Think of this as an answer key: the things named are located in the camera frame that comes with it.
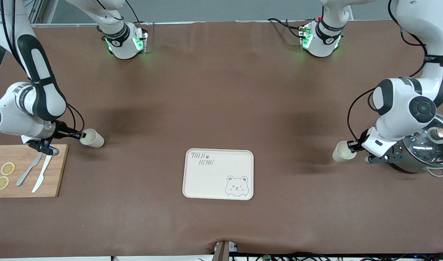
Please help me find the grey-green cooking pot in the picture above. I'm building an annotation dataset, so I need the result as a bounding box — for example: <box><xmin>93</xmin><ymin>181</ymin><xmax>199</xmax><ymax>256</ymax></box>
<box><xmin>388</xmin><ymin>114</ymin><xmax>443</xmax><ymax>178</ymax></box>

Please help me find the grey plastic knife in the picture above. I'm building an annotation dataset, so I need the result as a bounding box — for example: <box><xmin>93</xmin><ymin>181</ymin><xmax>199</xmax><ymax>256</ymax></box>
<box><xmin>15</xmin><ymin>152</ymin><xmax>44</xmax><ymax>187</ymax></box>

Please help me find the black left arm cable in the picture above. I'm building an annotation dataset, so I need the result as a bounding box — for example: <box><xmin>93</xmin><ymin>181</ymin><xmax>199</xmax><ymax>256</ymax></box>
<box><xmin>346</xmin><ymin>0</ymin><xmax>430</xmax><ymax>144</ymax></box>

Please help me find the glass pot lid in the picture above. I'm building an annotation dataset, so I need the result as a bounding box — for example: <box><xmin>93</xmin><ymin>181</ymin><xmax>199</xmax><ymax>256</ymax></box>
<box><xmin>403</xmin><ymin>114</ymin><xmax>443</xmax><ymax>168</ymax></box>

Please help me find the grey metal bracket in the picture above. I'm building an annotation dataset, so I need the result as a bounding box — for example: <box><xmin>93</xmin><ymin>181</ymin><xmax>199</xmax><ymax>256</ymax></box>
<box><xmin>213</xmin><ymin>240</ymin><xmax>239</xmax><ymax>261</ymax></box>

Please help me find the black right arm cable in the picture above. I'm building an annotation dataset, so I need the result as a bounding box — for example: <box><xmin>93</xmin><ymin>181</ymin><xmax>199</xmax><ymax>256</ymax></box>
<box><xmin>0</xmin><ymin>0</ymin><xmax>86</xmax><ymax>142</ymax></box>

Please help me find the cream tray with bear print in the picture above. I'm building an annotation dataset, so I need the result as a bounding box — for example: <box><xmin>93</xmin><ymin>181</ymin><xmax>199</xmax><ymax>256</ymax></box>
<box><xmin>182</xmin><ymin>148</ymin><xmax>255</xmax><ymax>201</ymax></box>

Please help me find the white plastic knife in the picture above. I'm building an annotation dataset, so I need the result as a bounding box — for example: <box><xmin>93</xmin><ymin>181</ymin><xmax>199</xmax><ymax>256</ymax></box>
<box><xmin>32</xmin><ymin>155</ymin><xmax>53</xmax><ymax>193</ymax></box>

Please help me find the silver table edge rail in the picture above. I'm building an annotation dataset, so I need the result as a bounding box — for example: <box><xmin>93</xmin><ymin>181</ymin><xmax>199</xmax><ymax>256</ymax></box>
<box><xmin>31</xmin><ymin>21</ymin><xmax>323</xmax><ymax>28</ymax></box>

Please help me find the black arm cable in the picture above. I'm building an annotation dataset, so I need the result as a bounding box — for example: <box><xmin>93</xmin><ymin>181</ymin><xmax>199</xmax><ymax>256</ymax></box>
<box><xmin>0</xmin><ymin>0</ymin><xmax>86</xmax><ymax>142</ymax></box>
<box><xmin>346</xmin><ymin>0</ymin><xmax>430</xmax><ymax>144</ymax></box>

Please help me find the black base cable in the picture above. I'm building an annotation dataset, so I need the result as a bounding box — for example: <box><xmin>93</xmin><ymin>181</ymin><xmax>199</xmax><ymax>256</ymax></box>
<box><xmin>112</xmin><ymin>0</ymin><xmax>142</xmax><ymax>24</ymax></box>
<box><xmin>268</xmin><ymin>17</ymin><xmax>316</xmax><ymax>38</ymax></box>

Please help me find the white plastic cup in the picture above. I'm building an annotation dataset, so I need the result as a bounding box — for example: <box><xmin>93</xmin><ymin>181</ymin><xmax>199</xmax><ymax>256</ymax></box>
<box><xmin>80</xmin><ymin>128</ymin><xmax>105</xmax><ymax>149</ymax></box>
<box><xmin>332</xmin><ymin>141</ymin><xmax>357</xmax><ymax>163</ymax></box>

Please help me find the brown table cover mat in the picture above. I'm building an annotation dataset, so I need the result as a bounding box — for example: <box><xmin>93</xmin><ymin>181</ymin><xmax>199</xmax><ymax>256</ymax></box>
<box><xmin>0</xmin><ymin>21</ymin><xmax>443</xmax><ymax>258</ymax></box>

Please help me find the aluminium frame post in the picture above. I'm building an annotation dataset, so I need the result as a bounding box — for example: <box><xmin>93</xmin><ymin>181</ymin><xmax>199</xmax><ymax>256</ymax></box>
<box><xmin>28</xmin><ymin>0</ymin><xmax>40</xmax><ymax>26</ymax></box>

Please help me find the wooden cutting board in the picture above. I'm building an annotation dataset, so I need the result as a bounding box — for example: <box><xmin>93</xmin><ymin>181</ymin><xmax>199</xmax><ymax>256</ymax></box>
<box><xmin>0</xmin><ymin>144</ymin><xmax>69</xmax><ymax>198</ymax></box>

